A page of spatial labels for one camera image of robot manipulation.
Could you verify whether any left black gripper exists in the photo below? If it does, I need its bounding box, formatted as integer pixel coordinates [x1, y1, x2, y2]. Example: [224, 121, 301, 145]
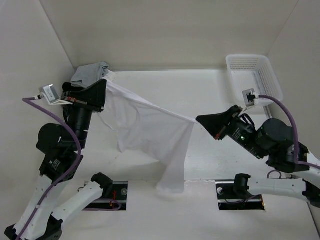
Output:
[64, 78, 110, 148]

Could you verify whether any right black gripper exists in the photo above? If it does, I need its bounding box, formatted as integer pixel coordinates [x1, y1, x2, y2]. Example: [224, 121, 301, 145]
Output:
[195, 103, 266, 158]

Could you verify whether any white tank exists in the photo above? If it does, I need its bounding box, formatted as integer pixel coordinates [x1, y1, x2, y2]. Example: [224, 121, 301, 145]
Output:
[105, 70, 117, 82]
[98, 76, 196, 194]

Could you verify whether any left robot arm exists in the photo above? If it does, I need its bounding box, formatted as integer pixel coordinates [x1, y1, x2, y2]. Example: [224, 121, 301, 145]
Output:
[4, 79, 114, 240]

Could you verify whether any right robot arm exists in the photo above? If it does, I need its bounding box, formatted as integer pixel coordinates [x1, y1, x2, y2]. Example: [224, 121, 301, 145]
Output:
[196, 105, 320, 208]

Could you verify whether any folded grey tank top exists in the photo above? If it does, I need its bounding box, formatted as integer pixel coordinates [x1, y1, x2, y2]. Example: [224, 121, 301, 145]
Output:
[70, 62, 109, 88]

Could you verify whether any folded black tank top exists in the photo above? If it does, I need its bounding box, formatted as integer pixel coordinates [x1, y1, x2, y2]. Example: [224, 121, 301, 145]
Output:
[62, 82, 83, 92]

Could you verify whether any folded white tank top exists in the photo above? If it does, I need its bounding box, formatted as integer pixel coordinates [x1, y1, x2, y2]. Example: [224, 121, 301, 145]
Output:
[105, 70, 117, 82]

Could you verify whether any white plastic basket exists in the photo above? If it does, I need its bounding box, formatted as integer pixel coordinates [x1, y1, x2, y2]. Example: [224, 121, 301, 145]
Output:
[225, 54, 284, 106]

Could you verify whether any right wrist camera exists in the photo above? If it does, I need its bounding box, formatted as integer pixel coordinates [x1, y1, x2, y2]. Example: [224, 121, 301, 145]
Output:
[242, 88, 266, 112]

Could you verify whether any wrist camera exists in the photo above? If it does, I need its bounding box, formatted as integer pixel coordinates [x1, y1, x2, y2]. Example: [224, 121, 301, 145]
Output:
[242, 88, 266, 112]
[39, 84, 72, 106]

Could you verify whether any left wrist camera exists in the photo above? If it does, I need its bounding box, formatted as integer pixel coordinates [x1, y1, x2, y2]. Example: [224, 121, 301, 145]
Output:
[39, 84, 72, 106]

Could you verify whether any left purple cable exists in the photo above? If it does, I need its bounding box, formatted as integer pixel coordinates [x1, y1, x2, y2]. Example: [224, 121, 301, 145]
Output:
[14, 96, 122, 240]

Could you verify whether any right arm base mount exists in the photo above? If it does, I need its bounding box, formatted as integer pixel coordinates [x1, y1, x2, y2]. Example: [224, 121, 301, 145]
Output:
[215, 179, 265, 211]

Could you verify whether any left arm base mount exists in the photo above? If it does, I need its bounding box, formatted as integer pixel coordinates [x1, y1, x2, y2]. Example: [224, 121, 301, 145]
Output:
[84, 181, 129, 212]

